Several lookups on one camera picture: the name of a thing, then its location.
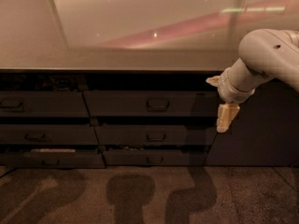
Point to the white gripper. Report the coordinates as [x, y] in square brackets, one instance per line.
[228, 90]

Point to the dark drawer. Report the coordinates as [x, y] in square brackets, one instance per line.
[79, 159]
[152, 103]
[117, 157]
[42, 104]
[155, 135]
[47, 135]

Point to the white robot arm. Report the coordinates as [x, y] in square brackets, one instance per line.
[264, 54]

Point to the dark round item in drawer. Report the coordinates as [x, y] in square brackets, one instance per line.
[63, 83]

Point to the white flat item in drawer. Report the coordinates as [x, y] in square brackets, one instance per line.
[53, 150]

